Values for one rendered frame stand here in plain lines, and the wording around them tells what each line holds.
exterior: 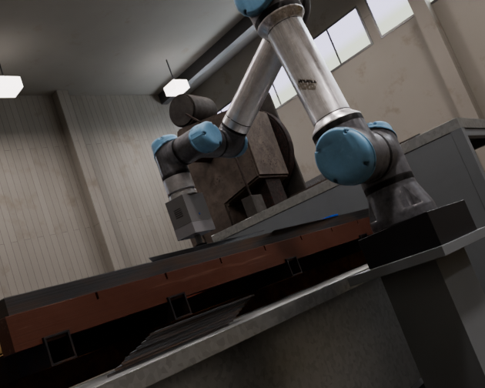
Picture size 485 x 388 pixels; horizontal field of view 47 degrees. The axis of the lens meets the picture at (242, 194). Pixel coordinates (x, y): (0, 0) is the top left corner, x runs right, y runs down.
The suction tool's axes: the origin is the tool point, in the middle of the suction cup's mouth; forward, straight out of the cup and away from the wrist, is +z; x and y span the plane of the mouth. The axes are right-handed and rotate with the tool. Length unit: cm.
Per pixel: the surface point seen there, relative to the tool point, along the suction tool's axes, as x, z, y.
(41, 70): -770, -575, -657
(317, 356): 13.8, 34.1, -11.5
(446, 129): 46, -17, -100
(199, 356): 26, 20, 42
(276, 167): -205, -105, -434
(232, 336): 26.3, 19.4, 33.4
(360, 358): 15, 41, -30
